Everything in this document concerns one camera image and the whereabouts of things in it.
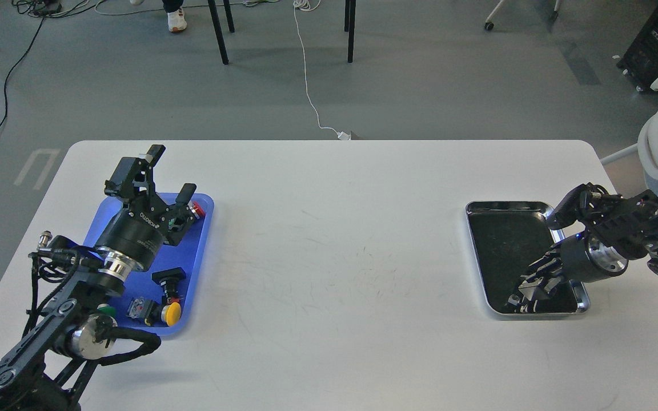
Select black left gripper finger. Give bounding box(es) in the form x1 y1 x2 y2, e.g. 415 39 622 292
163 183 198 223
105 144 166 214

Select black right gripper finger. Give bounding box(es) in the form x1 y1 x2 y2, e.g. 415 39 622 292
517 283 575 314
509 254 564 306

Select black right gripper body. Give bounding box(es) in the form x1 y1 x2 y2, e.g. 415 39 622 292
553 237 629 283

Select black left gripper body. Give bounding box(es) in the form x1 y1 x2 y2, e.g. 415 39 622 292
95 206 195 272

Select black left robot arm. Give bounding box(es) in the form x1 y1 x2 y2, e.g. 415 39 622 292
0 144 203 410

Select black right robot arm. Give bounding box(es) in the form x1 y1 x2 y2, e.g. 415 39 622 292
507 183 658 314

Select blue plastic tray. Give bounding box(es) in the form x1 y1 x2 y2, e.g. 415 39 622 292
108 194 214 336

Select metal tray with black mat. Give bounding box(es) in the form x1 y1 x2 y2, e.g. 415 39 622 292
466 201 591 320

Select white sneaker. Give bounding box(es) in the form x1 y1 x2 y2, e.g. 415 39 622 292
167 7 187 33

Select black equipment case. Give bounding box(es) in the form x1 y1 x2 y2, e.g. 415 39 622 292
617 5 658 92

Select white chair base with caster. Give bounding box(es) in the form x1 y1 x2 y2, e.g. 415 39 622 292
483 1 566 32

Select black table legs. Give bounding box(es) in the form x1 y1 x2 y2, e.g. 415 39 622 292
207 0 358 65

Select red push button switch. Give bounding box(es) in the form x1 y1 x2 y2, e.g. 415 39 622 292
188 200 206 220

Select black push button switch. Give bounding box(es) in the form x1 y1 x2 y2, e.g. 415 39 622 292
151 267 186 301

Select green push button switch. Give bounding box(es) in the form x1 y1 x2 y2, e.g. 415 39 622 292
97 304 117 319

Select yellow push button switch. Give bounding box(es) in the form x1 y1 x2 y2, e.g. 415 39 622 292
126 297 181 326

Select black cable on floor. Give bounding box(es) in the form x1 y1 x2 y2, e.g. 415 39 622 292
0 0 95 216

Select white cable on floor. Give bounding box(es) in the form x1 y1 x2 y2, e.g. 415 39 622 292
292 0 352 141

